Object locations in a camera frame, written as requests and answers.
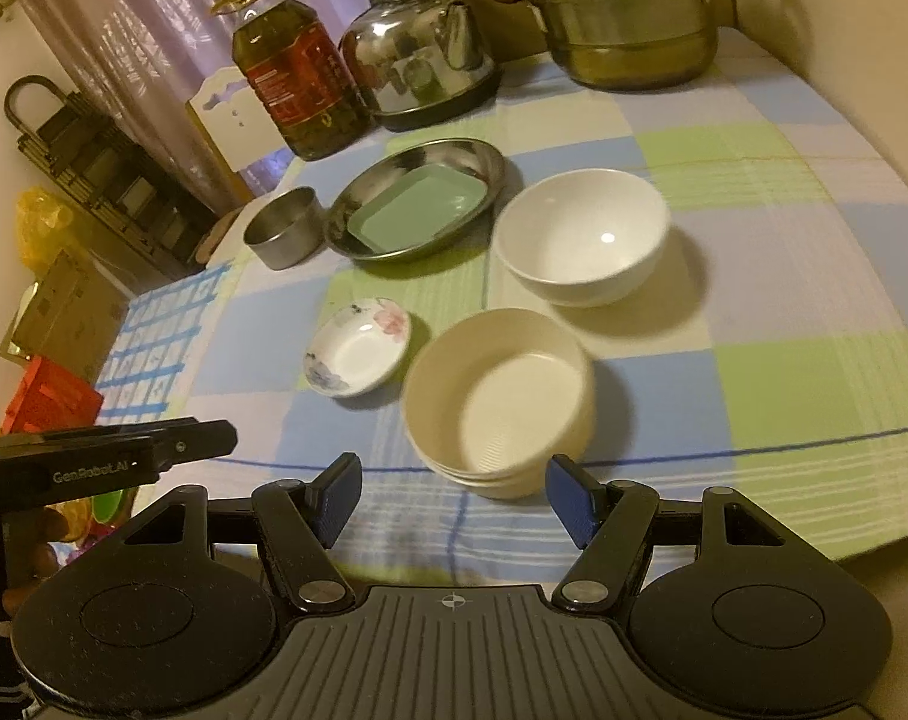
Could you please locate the cooking oil bottle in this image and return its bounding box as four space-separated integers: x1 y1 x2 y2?
212 0 372 162

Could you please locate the cardboard box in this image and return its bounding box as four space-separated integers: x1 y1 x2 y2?
0 247 128 383

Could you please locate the white ceramic bowl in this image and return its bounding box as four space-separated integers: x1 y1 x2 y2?
493 169 672 308

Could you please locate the sheer pink curtain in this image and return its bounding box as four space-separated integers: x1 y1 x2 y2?
4 0 432 203

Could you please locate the white chair back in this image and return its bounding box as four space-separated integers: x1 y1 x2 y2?
185 66 258 205

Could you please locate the stainless steel kettle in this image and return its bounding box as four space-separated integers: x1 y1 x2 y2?
338 0 504 132

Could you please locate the small stainless steel bowl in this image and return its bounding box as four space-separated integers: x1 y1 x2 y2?
242 187 327 271

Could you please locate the stainless steel steamer pot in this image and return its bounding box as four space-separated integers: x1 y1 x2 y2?
478 0 755 91

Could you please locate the small floral dish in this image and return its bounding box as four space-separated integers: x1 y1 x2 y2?
304 298 413 398

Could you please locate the cream ribbed bowl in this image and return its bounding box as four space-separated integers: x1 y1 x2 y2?
442 474 567 503
416 450 579 494
401 307 596 482

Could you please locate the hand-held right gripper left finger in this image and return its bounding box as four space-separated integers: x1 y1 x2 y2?
116 452 363 614

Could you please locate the yellow plastic bag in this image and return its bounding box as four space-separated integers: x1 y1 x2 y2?
14 187 76 272

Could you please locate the oval stainless steel plate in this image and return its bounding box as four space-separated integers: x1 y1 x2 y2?
326 139 507 265

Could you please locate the blue grid cloth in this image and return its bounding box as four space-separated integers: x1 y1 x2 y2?
97 262 233 425

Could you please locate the green plastic cup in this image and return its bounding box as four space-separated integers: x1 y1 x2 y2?
86 490 137 542

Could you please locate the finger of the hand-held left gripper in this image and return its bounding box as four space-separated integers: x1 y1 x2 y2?
149 418 239 467

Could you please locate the green rectangular plate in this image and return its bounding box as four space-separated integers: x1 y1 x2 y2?
346 163 494 256

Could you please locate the person's left hand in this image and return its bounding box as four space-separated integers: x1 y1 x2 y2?
7 516 63 602

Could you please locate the red plastic crate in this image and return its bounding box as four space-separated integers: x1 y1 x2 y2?
0 356 104 437

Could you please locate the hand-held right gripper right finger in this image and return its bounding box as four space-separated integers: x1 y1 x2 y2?
545 454 792 614

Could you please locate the black metal rack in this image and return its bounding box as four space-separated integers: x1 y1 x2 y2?
4 75 218 287

